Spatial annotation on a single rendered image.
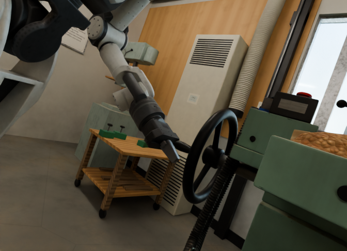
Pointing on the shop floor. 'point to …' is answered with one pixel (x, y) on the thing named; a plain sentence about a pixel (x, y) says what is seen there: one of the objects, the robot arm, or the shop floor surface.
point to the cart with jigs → (121, 190)
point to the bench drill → (113, 113)
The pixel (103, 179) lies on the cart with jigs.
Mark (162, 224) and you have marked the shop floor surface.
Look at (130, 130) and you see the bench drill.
